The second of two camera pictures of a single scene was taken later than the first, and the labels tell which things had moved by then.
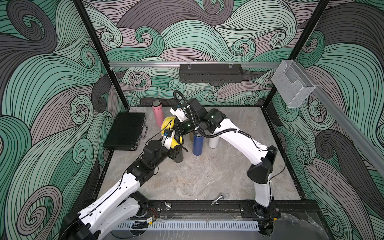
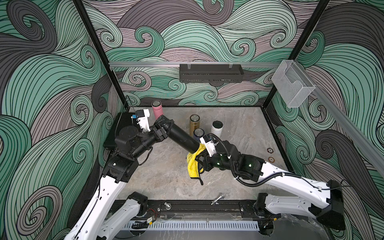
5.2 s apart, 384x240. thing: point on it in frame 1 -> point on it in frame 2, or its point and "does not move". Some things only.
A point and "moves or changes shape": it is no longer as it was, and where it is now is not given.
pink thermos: x=157 y=105 does not move
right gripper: x=180 y=132 -> x=206 y=163
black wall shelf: x=211 y=73 does not move
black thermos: x=178 y=154 -> x=181 y=139
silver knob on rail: x=168 y=205 does not move
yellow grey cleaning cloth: x=167 y=124 moves or changes shape
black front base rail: x=230 y=207 does not move
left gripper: x=171 y=153 -> x=160 y=135
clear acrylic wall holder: x=292 y=83 does not move
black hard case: x=127 y=129 does not move
